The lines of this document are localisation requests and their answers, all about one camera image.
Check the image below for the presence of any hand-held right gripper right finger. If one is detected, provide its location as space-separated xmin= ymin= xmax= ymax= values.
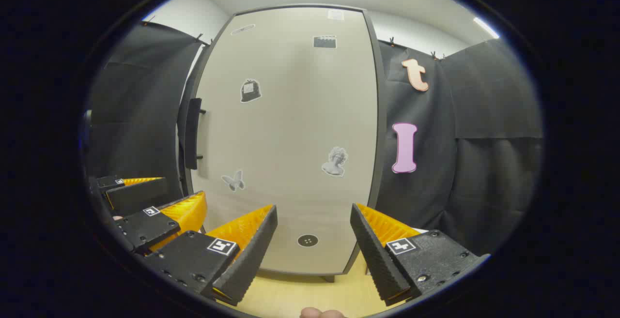
xmin=350 ymin=203 xmax=491 ymax=307

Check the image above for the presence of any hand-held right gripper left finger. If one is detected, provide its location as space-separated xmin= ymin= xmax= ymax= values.
xmin=143 ymin=204 xmax=279 ymax=307

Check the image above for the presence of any black cabinet door handle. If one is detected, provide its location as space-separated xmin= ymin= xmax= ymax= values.
xmin=184 ymin=98 xmax=206 ymax=170

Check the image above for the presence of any black backdrop cloth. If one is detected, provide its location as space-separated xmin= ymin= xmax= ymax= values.
xmin=375 ymin=37 xmax=544 ymax=257
xmin=87 ymin=22 xmax=209 ymax=202

